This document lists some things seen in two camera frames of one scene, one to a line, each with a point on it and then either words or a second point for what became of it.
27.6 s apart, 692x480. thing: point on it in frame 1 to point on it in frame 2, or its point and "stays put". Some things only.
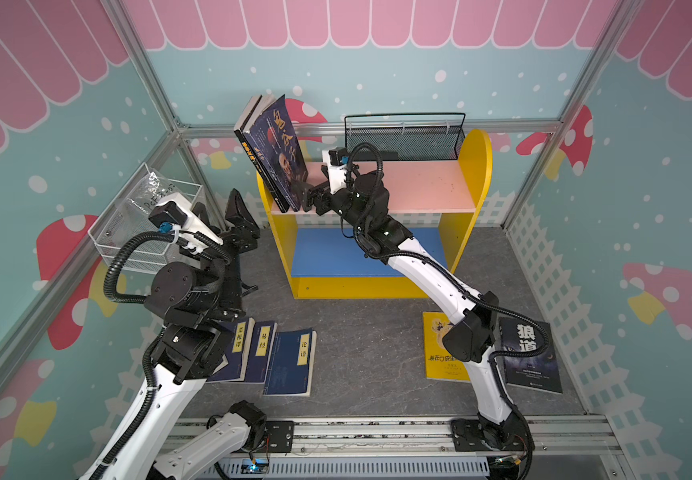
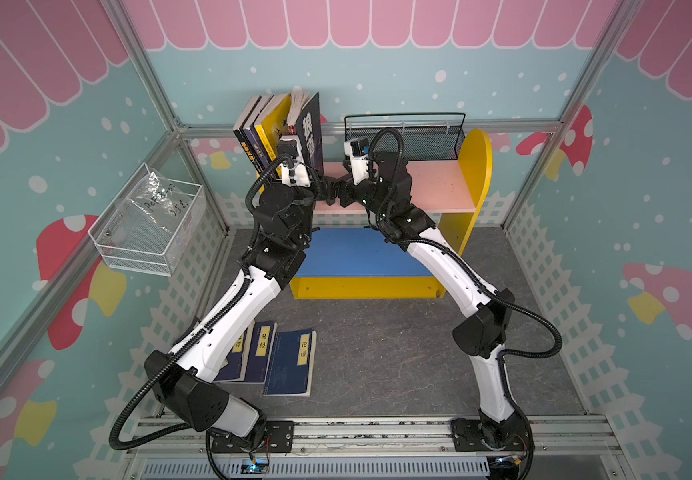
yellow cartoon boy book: [440, 363] to [271, 125]
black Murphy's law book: [255, 158] stays put
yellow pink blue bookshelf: [434, 201] stays put
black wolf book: [537, 372] to [309, 129]
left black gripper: [243, 236] to [319, 186]
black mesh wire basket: [407, 136] stays put
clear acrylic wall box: [128, 215] stays put
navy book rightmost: [291, 364] stays put
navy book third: [261, 352] stays put
